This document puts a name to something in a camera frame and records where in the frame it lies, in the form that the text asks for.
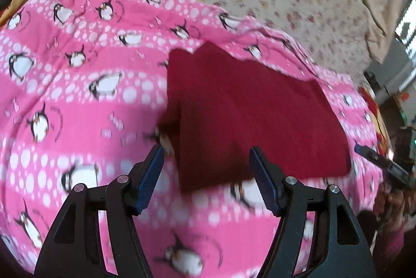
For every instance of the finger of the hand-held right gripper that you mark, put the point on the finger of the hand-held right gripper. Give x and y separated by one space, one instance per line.
380 164

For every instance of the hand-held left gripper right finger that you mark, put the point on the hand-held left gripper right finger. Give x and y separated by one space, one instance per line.
265 180

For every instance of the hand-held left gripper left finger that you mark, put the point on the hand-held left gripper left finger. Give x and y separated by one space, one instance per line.
150 180

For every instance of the dark red fleece sweater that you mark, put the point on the dark red fleece sweater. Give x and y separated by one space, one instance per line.
243 109

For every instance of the person's right hand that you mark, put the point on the person's right hand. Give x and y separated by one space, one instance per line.
390 206

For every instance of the pink penguin print blanket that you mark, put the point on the pink penguin print blanket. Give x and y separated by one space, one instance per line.
97 109

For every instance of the bright window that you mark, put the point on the bright window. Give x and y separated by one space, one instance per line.
406 37

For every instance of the beige pillow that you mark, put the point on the beige pillow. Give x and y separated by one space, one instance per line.
377 31

